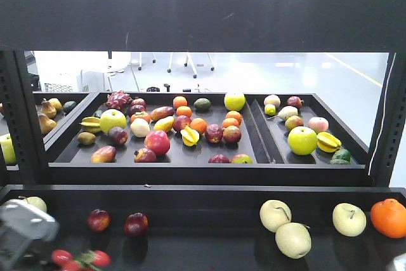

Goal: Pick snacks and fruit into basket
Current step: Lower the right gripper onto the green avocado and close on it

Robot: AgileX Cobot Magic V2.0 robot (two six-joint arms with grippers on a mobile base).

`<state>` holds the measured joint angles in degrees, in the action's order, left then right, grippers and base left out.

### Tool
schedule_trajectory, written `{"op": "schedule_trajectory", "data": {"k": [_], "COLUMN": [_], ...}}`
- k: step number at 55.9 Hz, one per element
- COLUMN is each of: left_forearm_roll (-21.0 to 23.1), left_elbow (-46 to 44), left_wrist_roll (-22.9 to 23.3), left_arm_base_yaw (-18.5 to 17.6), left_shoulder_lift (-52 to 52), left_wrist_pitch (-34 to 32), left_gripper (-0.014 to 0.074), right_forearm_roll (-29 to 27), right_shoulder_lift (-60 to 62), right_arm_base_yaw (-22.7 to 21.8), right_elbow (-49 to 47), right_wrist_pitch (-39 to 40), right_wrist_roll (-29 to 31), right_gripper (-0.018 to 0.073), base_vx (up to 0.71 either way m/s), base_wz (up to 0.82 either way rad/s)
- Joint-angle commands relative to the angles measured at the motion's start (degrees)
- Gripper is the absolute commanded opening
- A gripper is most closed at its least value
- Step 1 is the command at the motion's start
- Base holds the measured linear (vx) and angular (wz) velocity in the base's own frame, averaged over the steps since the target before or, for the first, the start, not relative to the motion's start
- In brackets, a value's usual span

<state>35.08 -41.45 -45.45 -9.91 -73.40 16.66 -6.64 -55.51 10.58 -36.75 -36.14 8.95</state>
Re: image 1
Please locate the yellow star fruit centre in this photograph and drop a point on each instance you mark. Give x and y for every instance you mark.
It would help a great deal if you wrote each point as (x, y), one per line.
(190, 136)

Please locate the pale pear lower centre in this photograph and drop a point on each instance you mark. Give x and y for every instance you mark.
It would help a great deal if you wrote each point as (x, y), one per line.
(293, 240)

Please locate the pale pear far left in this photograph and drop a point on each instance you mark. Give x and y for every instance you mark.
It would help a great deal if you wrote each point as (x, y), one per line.
(37, 202)

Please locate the pale pear right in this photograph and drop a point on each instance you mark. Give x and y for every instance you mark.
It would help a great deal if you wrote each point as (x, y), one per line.
(348, 219)

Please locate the green avocado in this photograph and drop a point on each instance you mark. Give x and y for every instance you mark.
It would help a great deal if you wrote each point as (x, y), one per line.
(202, 104)

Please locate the yellow star fruit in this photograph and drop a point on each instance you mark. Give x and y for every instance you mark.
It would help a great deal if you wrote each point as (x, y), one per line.
(91, 125)
(328, 142)
(190, 136)

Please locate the large orange fruit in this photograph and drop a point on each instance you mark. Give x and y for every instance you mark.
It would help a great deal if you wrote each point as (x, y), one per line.
(388, 218)

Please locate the big red apple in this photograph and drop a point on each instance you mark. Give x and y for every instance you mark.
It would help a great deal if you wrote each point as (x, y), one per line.
(157, 141)

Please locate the large green apple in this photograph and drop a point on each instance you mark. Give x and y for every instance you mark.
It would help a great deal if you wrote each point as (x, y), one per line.
(302, 140)
(112, 118)

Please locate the dark red apple right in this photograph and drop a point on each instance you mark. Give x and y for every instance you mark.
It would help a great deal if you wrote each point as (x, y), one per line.
(136, 224)

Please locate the black shelf frame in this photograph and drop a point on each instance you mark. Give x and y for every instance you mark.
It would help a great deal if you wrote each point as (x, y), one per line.
(225, 25)

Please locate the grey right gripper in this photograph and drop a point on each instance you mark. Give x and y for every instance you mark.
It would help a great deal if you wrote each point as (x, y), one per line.
(22, 224)

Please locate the pink dragon fruit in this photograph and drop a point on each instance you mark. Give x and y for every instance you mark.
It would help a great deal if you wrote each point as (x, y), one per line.
(118, 100)

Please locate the yellow star fruit left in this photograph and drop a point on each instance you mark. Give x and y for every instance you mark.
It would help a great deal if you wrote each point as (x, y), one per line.
(91, 125)

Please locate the red cherry tomato bunch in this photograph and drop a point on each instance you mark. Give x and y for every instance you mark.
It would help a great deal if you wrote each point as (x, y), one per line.
(89, 260)

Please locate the yellow star fruit right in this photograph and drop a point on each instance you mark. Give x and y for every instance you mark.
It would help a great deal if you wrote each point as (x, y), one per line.
(328, 142)

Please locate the black lower fruit tray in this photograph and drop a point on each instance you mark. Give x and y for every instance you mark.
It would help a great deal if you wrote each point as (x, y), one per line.
(213, 228)

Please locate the brown kiwi fruit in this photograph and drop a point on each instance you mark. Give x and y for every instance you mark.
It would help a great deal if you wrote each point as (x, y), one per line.
(86, 138)

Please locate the dark red apple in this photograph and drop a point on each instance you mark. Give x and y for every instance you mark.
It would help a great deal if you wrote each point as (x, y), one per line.
(136, 224)
(98, 220)

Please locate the dark red apple left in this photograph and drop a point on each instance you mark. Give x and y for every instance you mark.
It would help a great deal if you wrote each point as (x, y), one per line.
(98, 220)

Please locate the yellow green pomelo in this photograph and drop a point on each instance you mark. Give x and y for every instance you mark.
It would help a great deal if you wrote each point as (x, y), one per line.
(234, 101)

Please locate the large green apple left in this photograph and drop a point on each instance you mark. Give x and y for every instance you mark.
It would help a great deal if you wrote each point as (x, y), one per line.
(112, 118)

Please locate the red yellow mango front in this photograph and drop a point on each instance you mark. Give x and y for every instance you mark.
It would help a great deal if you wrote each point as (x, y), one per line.
(104, 154)

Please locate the large green apple right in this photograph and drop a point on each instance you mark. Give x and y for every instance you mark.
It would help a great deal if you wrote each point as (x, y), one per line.
(302, 140)

